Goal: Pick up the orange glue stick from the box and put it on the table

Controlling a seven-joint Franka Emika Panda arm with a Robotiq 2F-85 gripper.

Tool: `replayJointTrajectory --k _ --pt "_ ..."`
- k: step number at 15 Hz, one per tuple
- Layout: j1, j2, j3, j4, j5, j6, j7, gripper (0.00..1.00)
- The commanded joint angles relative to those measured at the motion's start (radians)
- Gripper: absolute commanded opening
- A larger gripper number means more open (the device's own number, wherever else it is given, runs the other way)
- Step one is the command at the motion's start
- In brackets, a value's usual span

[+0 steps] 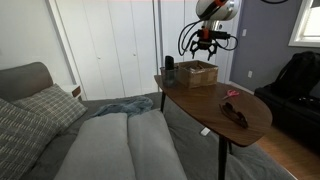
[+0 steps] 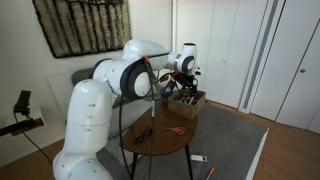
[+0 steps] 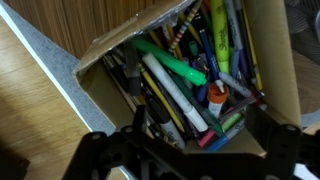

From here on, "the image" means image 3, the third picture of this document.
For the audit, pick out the pink marker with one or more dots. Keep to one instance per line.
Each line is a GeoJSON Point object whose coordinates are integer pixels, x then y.
{"type": "Point", "coordinates": [206, 137]}

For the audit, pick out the short grey marker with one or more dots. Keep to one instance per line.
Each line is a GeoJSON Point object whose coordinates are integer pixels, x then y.
{"type": "Point", "coordinates": [233, 83]}

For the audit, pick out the brown cardboard box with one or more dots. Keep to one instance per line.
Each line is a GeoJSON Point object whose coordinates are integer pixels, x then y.
{"type": "Point", "coordinates": [273, 50]}

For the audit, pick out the blue Sharpie marker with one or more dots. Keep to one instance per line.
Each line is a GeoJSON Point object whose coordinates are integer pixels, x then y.
{"type": "Point", "coordinates": [218, 143]}

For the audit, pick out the green highlighter marker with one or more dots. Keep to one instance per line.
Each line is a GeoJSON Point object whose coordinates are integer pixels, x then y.
{"type": "Point", "coordinates": [166, 58]}

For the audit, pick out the blue pen with white tip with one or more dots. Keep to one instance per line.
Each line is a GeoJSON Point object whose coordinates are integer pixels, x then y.
{"type": "Point", "coordinates": [210, 56]}

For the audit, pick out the yellow pencil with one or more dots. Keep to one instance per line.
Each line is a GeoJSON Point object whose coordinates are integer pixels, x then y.
{"type": "Point", "coordinates": [251, 50]}
{"type": "Point", "coordinates": [156, 90]}

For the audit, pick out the grey rug with white edge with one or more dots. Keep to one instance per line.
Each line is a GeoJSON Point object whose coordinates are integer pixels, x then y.
{"type": "Point", "coordinates": [56, 66]}

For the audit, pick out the black Sharpie marker grey label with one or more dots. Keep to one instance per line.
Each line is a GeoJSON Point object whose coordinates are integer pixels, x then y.
{"type": "Point", "coordinates": [173, 133]}

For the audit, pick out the striped pencil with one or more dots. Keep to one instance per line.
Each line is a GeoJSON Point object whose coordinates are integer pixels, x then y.
{"type": "Point", "coordinates": [181, 30]}

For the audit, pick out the yellow Sharpie highlighter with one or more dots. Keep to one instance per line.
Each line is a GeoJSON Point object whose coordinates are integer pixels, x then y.
{"type": "Point", "coordinates": [220, 33]}

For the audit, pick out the long white marker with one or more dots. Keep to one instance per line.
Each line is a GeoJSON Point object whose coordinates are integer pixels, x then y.
{"type": "Point", "coordinates": [173, 90]}

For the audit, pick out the orange capped glue stick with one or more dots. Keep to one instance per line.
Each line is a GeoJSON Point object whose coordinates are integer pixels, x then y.
{"type": "Point", "coordinates": [216, 95]}

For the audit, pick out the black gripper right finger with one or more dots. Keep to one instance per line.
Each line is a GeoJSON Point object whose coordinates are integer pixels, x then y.
{"type": "Point", "coordinates": [260, 125]}

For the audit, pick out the small green marker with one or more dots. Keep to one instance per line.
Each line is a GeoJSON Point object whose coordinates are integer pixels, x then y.
{"type": "Point", "coordinates": [231, 121]}

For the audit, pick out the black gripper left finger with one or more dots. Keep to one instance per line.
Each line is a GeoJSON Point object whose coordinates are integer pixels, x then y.
{"type": "Point", "coordinates": [138, 116]}

